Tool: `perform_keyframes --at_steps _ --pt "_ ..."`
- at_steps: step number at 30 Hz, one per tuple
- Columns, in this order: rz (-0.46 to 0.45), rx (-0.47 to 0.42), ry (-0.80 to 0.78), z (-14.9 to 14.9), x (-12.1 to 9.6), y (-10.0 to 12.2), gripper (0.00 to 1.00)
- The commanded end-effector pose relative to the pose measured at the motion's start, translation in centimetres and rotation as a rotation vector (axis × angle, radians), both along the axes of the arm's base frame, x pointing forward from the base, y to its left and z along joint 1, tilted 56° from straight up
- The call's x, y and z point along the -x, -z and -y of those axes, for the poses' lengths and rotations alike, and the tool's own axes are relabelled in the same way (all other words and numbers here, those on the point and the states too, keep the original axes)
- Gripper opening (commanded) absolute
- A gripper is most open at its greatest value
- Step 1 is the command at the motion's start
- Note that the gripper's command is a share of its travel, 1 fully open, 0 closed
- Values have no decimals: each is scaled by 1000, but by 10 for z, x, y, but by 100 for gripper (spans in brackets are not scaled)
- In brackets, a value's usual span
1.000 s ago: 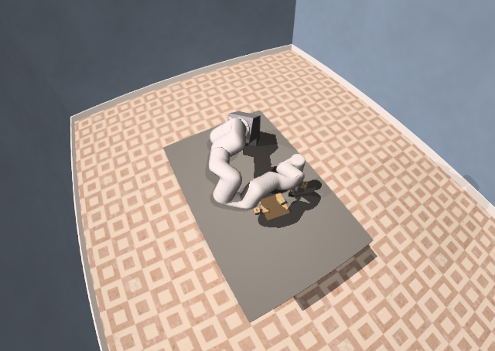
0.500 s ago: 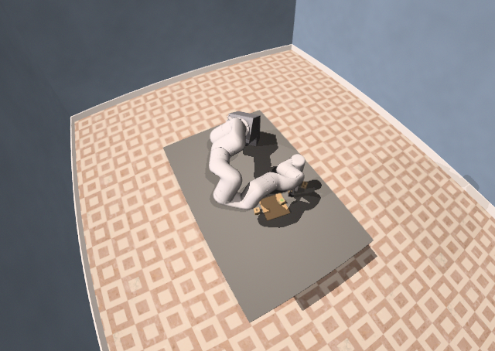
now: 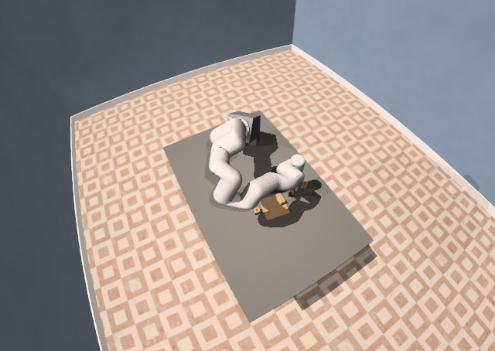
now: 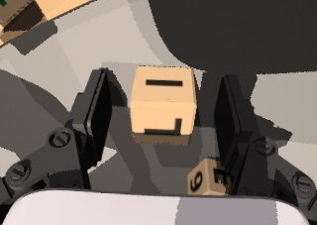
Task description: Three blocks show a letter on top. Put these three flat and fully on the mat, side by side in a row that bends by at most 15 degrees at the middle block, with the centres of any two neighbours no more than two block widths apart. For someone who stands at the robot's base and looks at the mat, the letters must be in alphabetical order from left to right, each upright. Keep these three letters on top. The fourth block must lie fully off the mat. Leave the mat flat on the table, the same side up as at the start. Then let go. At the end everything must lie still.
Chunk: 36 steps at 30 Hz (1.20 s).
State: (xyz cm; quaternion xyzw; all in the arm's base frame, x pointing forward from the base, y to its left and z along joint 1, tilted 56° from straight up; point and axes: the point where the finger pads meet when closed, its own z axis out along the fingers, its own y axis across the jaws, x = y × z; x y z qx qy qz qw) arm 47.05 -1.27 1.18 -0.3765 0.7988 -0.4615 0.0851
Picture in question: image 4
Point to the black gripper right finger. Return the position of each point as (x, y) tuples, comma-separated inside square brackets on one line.
[(241, 146)]

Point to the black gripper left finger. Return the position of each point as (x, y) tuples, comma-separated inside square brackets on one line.
[(69, 152)]

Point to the tan flat mat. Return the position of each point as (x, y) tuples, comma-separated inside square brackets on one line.
[(41, 11)]

